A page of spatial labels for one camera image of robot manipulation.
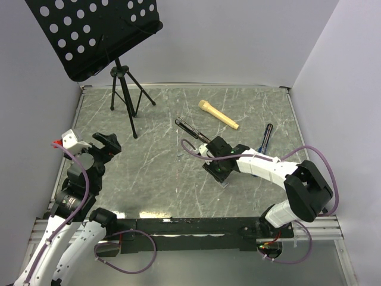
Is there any black stapler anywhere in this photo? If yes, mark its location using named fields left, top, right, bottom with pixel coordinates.
left=175, top=117, right=211, bottom=144

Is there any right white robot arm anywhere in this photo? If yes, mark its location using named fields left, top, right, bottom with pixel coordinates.
left=198, top=136, right=333, bottom=237

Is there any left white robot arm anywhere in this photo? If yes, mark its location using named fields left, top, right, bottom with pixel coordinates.
left=14, top=129, right=121, bottom=285

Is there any beige toy microphone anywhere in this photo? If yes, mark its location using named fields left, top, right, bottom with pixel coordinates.
left=198, top=100, right=239, bottom=130

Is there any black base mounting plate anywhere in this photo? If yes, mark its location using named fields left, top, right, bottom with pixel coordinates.
left=101, top=217, right=294, bottom=254

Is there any black perforated music stand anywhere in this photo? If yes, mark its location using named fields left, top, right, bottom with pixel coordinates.
left=26, top=1, right=163, bottom=120

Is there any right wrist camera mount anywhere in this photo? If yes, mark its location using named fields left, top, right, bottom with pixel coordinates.
left=198, top=143, right=214, bottom=164

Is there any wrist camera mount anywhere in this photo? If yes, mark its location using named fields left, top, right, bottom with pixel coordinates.
left=53, top=129, right=91, bottom=155
left=198, top=143, right=214, bottom=164

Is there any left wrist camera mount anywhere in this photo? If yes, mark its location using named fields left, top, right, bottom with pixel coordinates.
left=53, top=129, right=91, bottom=155

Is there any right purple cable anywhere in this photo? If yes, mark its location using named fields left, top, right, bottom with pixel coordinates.
left=180, top=138, right=340, bottom=266

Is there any purple cable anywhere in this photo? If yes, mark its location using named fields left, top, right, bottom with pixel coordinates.
left=23, top=142, right=90, bottom=284
left=180, top=138, right=340, bottom=266

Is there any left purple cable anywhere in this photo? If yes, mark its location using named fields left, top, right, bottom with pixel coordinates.
left=23, top=142, right=90, bottom=284

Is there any aluminium table frame rail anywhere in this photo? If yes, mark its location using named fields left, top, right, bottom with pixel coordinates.
left=10, top=87, right=89, bottom=285

